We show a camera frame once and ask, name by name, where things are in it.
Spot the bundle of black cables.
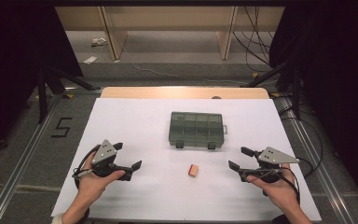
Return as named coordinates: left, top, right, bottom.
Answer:
left=232, top=6, right=275, bottom=73

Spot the aluminium floor rail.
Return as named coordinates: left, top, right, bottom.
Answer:
left=279, top=96, right=355, bottom=224
left=0, top=92, right=63, bottom=224

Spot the person's left hand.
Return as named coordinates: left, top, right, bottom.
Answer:
left=74, top=151, right=126, bottom=207

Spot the black floor cable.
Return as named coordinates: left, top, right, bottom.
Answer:
left=279, top=105, right=324, bottom=179

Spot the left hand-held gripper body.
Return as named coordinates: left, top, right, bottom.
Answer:
left=91, top=139, right=131, bottom=181

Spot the small orange block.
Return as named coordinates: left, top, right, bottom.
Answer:
left=187, top=163, right=200, bottom=178

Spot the white floor cable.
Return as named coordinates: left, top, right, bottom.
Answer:
left=131, top=61, right=247, bottom=86

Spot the black metal stand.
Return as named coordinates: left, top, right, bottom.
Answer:
left=241, top=60, right=303, bottom=121
left=36, top=63, right=102, bottom=125

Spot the light wooden desk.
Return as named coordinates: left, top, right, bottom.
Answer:
left=54, top=6, right=285, bottom=62

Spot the grey plastic compartment box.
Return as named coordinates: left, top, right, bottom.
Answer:
left=168, top=111, right=228, bottom=150

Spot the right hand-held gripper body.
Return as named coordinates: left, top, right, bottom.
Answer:
left=238, top=147, right=301, bottom=184

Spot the white table sheet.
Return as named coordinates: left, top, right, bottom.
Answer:
left=50, top=97, right=323, bottom=222

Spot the white power strip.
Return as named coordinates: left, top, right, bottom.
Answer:
left=90, top=36, right=108, bottom=48

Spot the dark curtain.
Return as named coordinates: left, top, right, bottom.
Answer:
left=268, top=0, right=358, bottom=216
left=0, top=0, right=85, bottom=164

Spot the person's right hand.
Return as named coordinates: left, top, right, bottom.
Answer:
left=246, top=163, right=301, bottom=217

